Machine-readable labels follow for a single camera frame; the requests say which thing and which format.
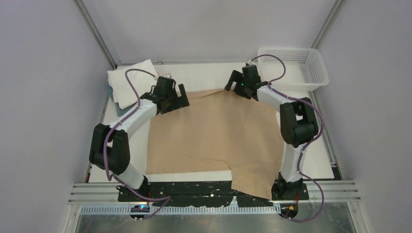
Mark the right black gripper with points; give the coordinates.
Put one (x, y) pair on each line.
(238, 77)

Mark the beige t shirt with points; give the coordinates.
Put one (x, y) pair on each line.
(219, 131)

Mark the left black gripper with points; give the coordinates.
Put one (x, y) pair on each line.
(180, 101)

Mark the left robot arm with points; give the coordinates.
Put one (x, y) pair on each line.
(110, 150)

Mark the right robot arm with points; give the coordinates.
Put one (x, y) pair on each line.
(298, 126)

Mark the white folded t shirt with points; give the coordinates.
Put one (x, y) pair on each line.
(129, 81)

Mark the white plastic basket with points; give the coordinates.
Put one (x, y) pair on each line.
(304, 68)

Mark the blue-grey folded t shirt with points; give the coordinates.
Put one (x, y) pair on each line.
(120, 112)

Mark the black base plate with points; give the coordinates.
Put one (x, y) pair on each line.
(214, 194)

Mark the aluminium front rail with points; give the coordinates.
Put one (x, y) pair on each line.
(114, 199)

